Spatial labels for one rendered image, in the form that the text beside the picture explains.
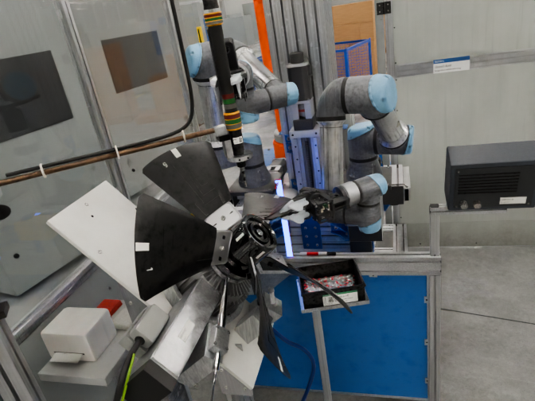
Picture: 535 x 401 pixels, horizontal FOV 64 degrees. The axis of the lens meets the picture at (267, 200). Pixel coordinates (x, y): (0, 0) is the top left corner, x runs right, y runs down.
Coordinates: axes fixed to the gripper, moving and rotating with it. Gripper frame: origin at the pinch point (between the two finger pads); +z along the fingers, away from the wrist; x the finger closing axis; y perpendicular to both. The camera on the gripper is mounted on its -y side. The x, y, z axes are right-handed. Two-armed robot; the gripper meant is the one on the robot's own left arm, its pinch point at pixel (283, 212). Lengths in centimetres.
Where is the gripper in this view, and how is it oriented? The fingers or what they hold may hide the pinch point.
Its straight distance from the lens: 132.6
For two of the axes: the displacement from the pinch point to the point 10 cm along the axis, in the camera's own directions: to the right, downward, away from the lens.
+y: 4.1, 4.1, -8.1
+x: 1.2, 8.6, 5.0
